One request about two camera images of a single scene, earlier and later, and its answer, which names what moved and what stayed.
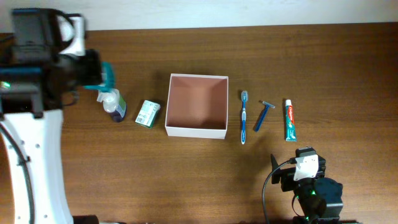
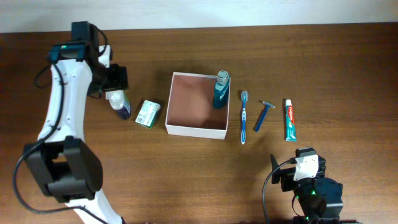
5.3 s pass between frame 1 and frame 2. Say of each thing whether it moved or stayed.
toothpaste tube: stayed
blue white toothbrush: stayed
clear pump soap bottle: moved
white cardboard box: stayed
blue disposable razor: stayed
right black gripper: stayed
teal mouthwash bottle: moved
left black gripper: moved
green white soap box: stayed
